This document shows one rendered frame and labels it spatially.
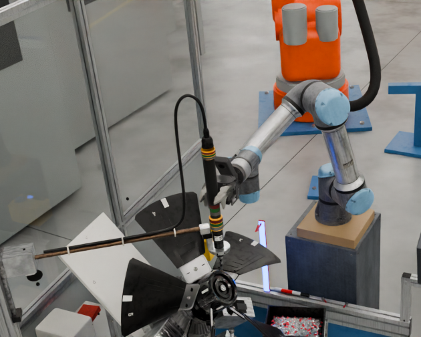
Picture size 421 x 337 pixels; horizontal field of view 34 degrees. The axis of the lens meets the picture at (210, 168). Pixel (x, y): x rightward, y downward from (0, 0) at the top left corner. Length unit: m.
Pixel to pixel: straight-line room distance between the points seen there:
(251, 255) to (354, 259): 0.49
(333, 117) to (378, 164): 3.06
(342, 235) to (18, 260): 1.24
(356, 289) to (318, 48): 3.33
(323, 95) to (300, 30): 3.39
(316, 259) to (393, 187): 2.38
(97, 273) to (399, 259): 2.50
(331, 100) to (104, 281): 0.96
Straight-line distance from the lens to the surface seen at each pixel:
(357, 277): 2.84
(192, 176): 3.61
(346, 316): 2.72
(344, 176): 2.60
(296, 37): 5.78
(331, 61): 5.94
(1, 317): 2.35
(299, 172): 5.36
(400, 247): 4.54
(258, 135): 2.51
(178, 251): 2.29
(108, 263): 2.37
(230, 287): 2.26
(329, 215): 2.81
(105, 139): 2.88
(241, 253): 2.46
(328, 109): 2.40
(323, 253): 2.82
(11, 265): 2.23
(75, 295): 2.89
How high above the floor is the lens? 2.59
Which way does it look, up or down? 28 degrees down
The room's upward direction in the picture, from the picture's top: 6 degrees counter-clockwise
